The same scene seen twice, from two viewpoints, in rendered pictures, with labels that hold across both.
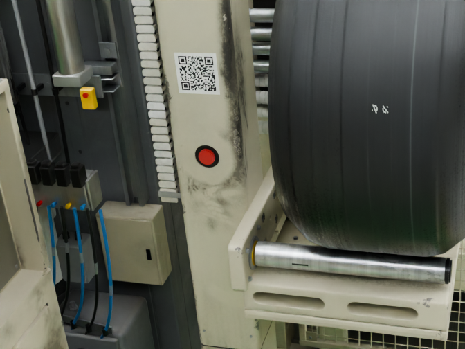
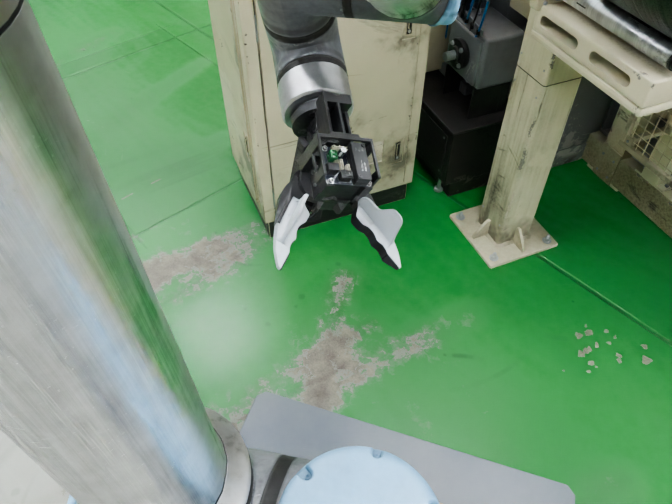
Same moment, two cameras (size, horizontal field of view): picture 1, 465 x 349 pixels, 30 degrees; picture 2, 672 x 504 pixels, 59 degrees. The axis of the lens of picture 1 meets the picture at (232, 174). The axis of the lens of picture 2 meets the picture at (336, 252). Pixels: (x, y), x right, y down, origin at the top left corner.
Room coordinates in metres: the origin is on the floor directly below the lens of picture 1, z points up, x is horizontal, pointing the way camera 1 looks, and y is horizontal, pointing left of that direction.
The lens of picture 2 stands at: (0.05, -0.66, 1.46)
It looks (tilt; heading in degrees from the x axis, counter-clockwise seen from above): 47 degrees down; 48
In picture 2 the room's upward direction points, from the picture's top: straight up
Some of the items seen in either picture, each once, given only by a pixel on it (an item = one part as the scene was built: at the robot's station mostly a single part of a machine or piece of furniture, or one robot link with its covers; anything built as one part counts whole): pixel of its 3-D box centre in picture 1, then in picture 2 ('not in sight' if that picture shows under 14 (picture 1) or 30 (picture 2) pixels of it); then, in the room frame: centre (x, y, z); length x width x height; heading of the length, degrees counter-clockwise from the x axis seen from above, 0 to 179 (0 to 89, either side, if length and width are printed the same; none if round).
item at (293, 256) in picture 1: (347, 261); (615, 19); (1.25, -0.18, 0.90); 0.35 x 0.05 x 0.05; 70
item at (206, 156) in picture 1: (207, 155); not in sight; (1.39, 0.04, 1.06); 0.03 x 0.02 x 0.03; 70
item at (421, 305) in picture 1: (346, 291); (603, 48); (1.25, -0.18, 0.84); 0.36 x 0.09 x 0.06; 70
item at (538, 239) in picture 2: not in sight; (503, 227); (1.45, 0.02, 0.02); 0.27 x 0.27 x 0.04; 70
